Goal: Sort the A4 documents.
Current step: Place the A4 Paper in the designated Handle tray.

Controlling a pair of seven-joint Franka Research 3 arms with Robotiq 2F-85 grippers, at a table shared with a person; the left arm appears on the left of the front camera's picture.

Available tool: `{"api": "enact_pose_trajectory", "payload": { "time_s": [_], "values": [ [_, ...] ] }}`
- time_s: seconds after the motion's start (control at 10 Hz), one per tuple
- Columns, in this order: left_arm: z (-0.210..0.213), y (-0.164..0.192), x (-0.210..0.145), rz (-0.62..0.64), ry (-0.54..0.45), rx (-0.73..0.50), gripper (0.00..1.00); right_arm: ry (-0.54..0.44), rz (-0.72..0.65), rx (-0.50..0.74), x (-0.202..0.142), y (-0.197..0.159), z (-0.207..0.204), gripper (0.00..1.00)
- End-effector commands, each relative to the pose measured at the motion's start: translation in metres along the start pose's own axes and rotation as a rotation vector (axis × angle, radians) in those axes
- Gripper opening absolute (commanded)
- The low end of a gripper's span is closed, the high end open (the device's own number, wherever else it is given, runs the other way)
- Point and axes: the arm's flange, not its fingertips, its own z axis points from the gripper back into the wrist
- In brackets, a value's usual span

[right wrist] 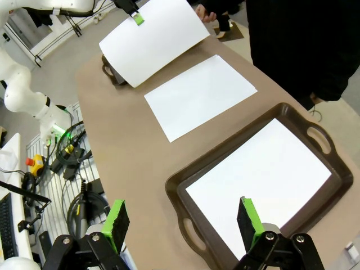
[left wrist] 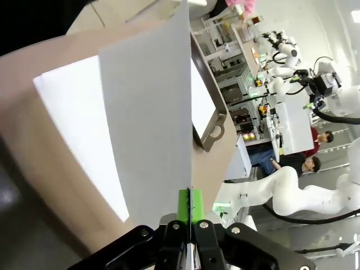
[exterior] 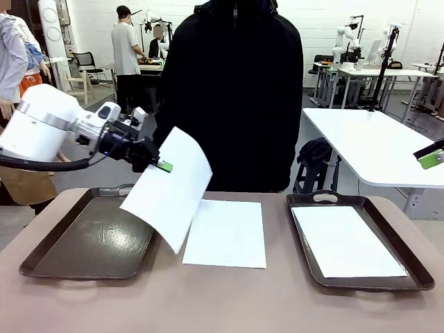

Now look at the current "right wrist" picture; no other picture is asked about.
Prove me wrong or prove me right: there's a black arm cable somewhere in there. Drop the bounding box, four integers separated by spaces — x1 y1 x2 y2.
25 5 95 18

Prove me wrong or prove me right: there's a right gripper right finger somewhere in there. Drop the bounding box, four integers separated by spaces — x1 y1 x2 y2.
233 196 326 270

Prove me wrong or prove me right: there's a white A4 paper stack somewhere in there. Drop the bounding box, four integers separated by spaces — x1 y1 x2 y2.
143 55 258 143

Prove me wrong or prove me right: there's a black cable coil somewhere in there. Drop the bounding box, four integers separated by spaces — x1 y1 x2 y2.
67 193 110 242

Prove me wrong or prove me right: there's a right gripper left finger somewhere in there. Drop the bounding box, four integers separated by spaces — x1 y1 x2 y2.
42 199 131 270

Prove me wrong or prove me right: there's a yellow emergency stop button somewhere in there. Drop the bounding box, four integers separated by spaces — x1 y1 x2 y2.
25 154 46 176

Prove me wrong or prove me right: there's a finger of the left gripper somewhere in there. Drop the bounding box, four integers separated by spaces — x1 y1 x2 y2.
131 11 146 26

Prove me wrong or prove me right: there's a dark brown floor mat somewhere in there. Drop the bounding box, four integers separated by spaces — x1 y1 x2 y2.
218 20 245 43

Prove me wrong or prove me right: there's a white A4 paper sheet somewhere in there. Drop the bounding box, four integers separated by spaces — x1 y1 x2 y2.
184 118 332 261
98 0 211 88

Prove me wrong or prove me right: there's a dark brown serving tray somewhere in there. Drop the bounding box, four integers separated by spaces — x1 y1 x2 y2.
165 102 354 270
101 55 129 87

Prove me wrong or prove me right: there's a person in black jacket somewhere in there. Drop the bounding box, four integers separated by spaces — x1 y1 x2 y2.
202 0 360 102

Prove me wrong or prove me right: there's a person's right hand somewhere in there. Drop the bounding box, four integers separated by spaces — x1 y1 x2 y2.
195 4 217 24

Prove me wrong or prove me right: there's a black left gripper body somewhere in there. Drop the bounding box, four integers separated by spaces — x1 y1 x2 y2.
114 0 139 15

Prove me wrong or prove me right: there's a black keyboard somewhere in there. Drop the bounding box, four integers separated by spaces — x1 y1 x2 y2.
0 192 14 260

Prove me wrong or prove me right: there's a white slatted platform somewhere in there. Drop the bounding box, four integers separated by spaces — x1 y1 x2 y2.
26 101 110 254

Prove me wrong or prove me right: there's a person's right forearm black sleeve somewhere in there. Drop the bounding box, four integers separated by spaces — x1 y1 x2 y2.
201 0 246 15

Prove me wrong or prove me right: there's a white desk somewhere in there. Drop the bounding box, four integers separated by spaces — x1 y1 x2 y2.
0 132 33 261

